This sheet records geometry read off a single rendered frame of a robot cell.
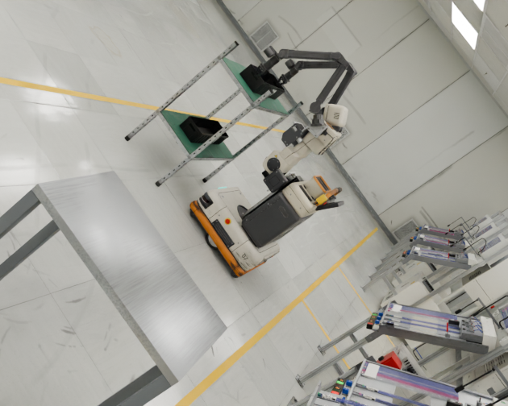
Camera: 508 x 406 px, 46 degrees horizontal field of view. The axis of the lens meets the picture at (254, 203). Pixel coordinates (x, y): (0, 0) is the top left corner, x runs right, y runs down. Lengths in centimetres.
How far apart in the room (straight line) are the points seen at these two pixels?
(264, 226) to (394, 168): 736
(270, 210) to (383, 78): 759
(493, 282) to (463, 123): 462
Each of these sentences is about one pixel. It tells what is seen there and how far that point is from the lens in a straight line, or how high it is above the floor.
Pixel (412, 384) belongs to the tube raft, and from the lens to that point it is 338.
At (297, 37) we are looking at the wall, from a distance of 1205.
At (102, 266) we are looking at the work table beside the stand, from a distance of 178.
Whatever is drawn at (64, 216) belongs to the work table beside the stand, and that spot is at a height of 80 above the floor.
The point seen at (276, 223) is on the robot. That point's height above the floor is 52.
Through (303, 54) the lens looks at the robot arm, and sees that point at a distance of 429.
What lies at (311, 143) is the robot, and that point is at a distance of 440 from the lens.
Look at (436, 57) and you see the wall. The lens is 1161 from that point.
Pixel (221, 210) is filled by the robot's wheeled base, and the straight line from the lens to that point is 438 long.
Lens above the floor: 175
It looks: 17 degrees down
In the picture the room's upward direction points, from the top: 53 degrees clockwise
